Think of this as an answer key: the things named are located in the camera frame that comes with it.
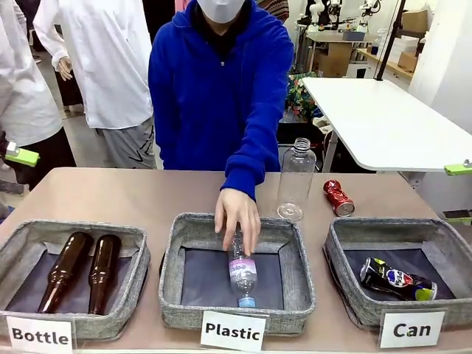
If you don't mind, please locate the brown glass bottle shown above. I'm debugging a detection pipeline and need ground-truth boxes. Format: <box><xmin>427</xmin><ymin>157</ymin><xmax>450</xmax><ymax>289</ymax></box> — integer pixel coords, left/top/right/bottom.
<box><xmin>87</xmin><ymin>235</ymin><xmax>123</xmax><ymax>316</ymax></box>
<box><xmin>36</xmin><ymin>231</ymin><xmax>95</xmax><ymax>315</ymax></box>

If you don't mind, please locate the person in blue hoodie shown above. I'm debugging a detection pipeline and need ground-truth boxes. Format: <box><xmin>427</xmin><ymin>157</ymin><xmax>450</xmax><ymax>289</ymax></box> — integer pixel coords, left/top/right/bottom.
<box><xmin>147</xmin><ymin>0</ymin><xmax>295</xmax><ymax>202</ymax></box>

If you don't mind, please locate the large cardboard box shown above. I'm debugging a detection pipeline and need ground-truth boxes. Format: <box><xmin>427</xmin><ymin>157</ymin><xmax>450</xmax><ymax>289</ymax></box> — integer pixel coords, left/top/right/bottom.
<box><xmin>401</xmin><ymin>9</ymin><xmax>429</xmax><ymax>32</ymax></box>

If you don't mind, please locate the person left forearm blue sleeve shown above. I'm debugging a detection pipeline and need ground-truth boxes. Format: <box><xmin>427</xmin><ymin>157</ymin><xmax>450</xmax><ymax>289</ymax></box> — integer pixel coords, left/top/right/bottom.
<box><xmin>220</xmin><ymin>106</ymin><xmax>282</xmax><ymax>203</ymax></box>

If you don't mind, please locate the white Plastic sign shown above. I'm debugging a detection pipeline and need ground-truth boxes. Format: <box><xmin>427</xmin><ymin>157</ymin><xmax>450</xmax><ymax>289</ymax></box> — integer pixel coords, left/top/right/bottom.
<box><xmin>200</xmin><ymin>310</ymin><xmax>268</xmax><ymax>352</ymax></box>

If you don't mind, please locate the small cardboard box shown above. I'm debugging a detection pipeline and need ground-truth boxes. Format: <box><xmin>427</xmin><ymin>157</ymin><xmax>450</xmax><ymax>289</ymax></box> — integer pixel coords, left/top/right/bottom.
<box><xmin>398</xmin><ymin>51</ymin><xmax>420</xmax><ymax>73</ymax></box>

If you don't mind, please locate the wooden shelf board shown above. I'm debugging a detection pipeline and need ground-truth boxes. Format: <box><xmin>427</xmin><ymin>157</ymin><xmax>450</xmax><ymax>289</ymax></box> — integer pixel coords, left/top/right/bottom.
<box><xmin>356</xmin><ymin>47</ymin><xmax>414</xmax><ymax>80</ymax></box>

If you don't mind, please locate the colourful floral fabric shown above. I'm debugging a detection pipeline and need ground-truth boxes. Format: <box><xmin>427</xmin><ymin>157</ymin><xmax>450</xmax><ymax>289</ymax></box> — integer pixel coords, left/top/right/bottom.
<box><xmin>286</xmin><ymin>72</ymin><xmax>319</xmax><ymax>123</ymax></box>

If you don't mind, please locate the grey basket with Can sign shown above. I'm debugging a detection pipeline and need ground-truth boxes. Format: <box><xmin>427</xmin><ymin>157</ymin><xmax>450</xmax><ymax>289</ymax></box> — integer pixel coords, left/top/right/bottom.
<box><xmin>323</xmin><ymin>217</ymin><xmax>472</xmax><ymax>330</ymax></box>

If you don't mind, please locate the white face mask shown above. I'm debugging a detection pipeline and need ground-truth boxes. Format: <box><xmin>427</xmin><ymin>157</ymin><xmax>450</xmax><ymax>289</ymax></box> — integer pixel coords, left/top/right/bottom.
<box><xmin>196</xmin><ymin>0</ymin><xmax>246</xmax><ymax>24</ymax></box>

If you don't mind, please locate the background workbench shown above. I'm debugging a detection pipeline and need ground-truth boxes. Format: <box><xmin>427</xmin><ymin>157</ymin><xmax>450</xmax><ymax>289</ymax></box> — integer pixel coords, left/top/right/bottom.
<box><xmin>305</xmin><ymin>31</ymin><xmax>378</xmax><ymax>79</ymax></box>

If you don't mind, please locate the crushed red soda can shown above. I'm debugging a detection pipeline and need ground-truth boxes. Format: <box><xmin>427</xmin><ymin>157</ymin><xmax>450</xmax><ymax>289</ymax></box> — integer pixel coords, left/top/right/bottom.
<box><xmin>323</xmin><ymin>179</ymin><xmax>355</xmax><ymax>218</ymax></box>

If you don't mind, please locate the white Bottle sign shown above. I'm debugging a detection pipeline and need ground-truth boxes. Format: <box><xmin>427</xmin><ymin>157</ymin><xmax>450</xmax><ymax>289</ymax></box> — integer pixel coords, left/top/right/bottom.
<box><xmin>5</xmin><ymin>315</ymin><xmax>74</xmax><ymax>351</ymax></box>

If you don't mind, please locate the white Can sign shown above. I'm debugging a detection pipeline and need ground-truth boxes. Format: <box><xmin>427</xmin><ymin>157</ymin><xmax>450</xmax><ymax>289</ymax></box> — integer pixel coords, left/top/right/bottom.
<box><xmin>379</xmin><ymin>311</ymin><xmax>447</xmax><ymax>350</ymax></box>

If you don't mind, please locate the cardboard box under workbench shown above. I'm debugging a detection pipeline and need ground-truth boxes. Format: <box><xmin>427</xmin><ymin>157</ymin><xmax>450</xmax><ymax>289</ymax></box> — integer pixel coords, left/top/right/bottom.
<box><xmin>316</xmin><ymin>43</ymin><xmax>353</xmax><ymax>79</ymax></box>

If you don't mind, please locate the crushed black soda can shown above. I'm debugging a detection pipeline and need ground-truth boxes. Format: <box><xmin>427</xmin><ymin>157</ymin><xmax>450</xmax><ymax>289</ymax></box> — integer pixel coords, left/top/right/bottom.
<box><xmin>359</xmin><ymin>257</ymin><xmax>439</xmax><ymax>302</ymax></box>

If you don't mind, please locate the person left hand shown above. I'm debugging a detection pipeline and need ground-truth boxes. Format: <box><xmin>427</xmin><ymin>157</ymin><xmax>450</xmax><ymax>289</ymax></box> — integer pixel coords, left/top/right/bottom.
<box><xmin>214</xmin><ymin>188</ymin><xmax>262</xmax><ymax>257</ymax></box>

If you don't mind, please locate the plastic water bottle purple label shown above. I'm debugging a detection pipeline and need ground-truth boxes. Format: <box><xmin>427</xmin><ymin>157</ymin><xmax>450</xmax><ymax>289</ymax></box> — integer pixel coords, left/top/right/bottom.
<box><xmin>227</xmin><ymin>223</ymin><xmax>260</xmax><ymax>309</ymax></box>

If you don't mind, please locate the beige tote bag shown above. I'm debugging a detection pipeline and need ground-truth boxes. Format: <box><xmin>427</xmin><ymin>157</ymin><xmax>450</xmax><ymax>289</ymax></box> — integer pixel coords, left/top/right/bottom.
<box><xmin>312</xmin><ymin>115</ymin><xmax>335</xmax><ymax>136</ymax></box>

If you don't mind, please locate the clear open plastic bottle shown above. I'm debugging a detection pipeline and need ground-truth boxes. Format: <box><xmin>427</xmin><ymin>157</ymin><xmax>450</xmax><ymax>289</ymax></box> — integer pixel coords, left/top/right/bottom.
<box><xmin>277</xmin><ymin>137</ymin><xmax>318</xmax><ymax>221</ymax></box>

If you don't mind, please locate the mannequin in white shirt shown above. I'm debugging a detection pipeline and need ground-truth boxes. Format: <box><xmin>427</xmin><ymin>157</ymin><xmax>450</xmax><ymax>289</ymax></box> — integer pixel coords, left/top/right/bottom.
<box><xmin>32</xmin><ymin>0</ymin><xmax>156</xmax><ymax>170</ymax></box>

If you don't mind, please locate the black stand pole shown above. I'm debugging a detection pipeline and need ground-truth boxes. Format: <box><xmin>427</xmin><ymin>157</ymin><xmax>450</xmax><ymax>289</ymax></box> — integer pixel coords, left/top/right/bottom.
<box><xmin>374</xmin><ymin>0</ymin><xmax>406</xmax><ymax>82</ymax></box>

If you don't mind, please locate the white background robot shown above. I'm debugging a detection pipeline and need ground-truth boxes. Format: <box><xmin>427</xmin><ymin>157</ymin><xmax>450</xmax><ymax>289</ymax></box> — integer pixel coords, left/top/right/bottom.
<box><xmin>301</xmin><ymin>0</ymin><xmax>344</xmax><ymax>29</ymax></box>

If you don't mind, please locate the grey basket with Plastic sign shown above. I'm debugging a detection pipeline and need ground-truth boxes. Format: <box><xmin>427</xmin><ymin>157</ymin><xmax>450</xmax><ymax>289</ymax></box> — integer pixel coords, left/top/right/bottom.
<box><xmin>158</xmin><ymin>212</ymin><xmax>317</xmax><ymax>336</ymax></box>

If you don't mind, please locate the white side table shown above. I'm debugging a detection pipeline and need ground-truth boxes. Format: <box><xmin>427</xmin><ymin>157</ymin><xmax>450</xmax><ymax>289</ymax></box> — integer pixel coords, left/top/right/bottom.
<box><xmin>301</xmin><ymin>77</ymin><xmax>472</xmax><ymax>174</ymax></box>

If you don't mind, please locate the grey basket with Bottle sign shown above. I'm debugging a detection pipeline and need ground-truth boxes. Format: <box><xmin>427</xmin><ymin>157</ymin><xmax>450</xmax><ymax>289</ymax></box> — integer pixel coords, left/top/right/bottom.
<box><xmin>0</xmin><ymin>220</ymin><xmax>152</xmax><ymax>341</ymax></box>

